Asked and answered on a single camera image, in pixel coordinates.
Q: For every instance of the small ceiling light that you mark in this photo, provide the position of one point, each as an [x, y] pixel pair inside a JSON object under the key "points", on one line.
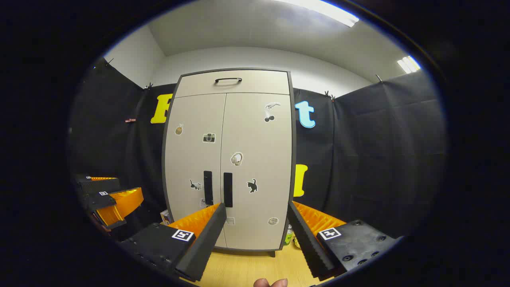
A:
{"points": [[408, 64]]}

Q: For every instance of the beige double-door shoe cabinet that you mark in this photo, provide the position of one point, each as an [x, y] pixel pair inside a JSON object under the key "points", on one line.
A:
{"points": [[294, 135]]}

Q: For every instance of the yellow bumpy bun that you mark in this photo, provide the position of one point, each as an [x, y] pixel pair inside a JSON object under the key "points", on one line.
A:
{"points": [[297, 242]]}

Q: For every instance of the black backdrop cloth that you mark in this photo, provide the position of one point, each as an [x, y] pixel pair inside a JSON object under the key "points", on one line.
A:
{"points": [[378, 159]]}

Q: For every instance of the long ceiling light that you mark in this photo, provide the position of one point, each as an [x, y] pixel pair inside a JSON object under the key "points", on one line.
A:
{"points": [[330, 12]]}

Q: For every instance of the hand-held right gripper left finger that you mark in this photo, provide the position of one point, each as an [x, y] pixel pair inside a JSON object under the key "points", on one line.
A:
{"points": [[207, 243]]}

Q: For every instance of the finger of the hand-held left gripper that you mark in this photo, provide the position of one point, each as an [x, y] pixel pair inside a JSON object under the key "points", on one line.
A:
{"points": [[99, 185], [95, 201]]}

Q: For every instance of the green label bottle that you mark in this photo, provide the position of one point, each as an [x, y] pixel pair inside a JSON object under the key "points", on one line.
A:
{"points": [[289, 235]]}

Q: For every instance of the white book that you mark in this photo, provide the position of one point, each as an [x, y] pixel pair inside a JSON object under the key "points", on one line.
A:
{"points": [[165, 218]]}

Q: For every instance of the beige cabinet drawer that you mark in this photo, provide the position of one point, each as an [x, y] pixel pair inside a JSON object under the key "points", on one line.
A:
{"points": [[263, 83]]}

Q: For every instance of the cabinet door with camera sticker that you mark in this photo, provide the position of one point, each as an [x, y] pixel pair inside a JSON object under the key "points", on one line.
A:
{"points": [[191, 159]]}

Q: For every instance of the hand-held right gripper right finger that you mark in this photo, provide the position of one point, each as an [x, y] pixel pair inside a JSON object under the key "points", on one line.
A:
{"points": [[308, 243]]}

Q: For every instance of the cabinet door with cherry sticker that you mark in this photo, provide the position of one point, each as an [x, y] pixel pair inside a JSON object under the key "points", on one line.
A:
{"points": [[263, 159]]}

